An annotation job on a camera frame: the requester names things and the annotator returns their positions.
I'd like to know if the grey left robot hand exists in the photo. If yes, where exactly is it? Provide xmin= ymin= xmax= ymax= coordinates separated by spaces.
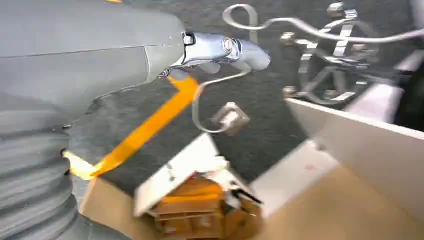
xmin=0 ymin=0 xmax=272 ymax=130

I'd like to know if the silver chair base with casters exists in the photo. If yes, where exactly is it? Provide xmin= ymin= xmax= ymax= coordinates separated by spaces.
xmin=279 ymin=1 xmax=382 ymax=107

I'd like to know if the yellow floor tape strip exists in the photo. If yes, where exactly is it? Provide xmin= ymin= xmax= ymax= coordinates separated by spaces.
xmin=62 ymin=76 xmax=202 ymax=182

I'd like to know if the pale square plug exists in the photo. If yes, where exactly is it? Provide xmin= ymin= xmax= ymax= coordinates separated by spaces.
xmin=211 ymin=101 xmax=251 ymax=137

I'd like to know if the white card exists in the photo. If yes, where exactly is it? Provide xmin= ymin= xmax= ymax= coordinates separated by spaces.
xmin=132 ymin=132 xmax=233 ymax=218

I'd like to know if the ribbed grey left arm sleeve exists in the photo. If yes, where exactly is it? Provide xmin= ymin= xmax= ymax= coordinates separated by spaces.
xmin=0 ymin=110 xmax=130 ymax=240

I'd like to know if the grey cable with plug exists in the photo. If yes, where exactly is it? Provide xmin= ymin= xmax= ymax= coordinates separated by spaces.
xmin=191 ymin=62 xmax=253 ymax=135

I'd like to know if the long grey cable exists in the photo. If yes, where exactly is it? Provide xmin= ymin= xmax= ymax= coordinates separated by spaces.
xmin=221 ymin=3 xmax=424 ymax=45

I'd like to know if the white desk panel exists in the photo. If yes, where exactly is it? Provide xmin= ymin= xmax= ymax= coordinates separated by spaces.
xmin=285 ymin=97 xmax=424 ymax=223

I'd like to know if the wooden card box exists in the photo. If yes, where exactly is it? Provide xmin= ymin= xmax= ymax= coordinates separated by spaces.
xmin=145 ymin=175 xmax=266 ymax=240

